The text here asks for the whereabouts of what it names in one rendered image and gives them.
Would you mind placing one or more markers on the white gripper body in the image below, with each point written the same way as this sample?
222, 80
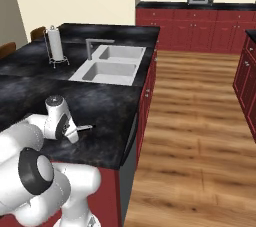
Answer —
72, 133

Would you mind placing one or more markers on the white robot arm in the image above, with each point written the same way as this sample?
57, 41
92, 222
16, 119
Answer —
20, 157

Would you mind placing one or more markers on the grey island end panel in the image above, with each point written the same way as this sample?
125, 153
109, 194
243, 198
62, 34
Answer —
128, 171

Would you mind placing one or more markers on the white double sink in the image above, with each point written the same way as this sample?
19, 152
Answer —
110, 65

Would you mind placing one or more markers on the red island cupboards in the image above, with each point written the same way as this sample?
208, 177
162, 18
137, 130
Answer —
146, 104

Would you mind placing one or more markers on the grey square tap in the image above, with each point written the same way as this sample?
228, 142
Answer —
90, 46

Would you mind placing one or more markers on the white paper towel roll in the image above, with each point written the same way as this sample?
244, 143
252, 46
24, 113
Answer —
55, 45

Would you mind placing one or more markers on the brown wooden chair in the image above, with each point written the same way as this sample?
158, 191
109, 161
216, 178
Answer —
6, 49
37, 33

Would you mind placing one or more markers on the red base cupboards with worktop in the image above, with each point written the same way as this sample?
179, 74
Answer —
193, 27

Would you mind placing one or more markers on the red side cupboard run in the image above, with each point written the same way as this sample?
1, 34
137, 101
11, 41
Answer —
246, 77

